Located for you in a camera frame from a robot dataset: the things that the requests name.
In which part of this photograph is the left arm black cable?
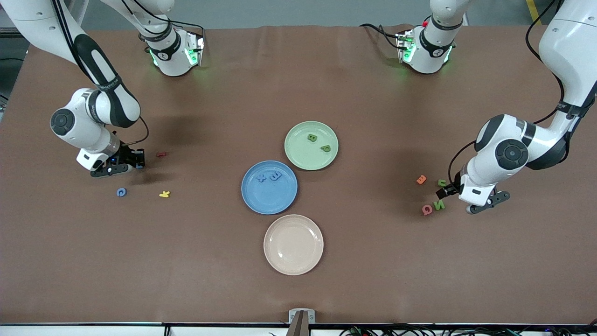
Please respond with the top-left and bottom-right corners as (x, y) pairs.
(448, 0), (567, 182)

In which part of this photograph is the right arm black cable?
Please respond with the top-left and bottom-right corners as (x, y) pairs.
(49, 0), (150, 146)

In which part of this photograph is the beige plate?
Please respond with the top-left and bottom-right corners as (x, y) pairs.
(264, 214), (324, 276)

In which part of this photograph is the grey metal bracket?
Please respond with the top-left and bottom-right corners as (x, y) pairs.
(289, 308), (316, 324)

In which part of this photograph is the blue plate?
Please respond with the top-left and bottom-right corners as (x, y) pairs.
(241, 161), (298, 215)

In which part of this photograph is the dark camera post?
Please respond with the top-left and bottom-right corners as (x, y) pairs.
(285, 311), (310, 336)

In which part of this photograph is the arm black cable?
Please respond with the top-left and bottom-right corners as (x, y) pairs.
(49, 0), (150, 146)
(448, 0), (567, 182)

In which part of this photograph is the black base cable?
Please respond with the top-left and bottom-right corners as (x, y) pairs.
(166, 18), (206, 49)
(359, 22), (403, 51)

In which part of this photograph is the brown table cover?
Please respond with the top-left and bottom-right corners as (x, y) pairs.
(0, 24), (597, 325)

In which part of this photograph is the green plate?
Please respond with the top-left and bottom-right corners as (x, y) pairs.
(284, 121), (339, 171)

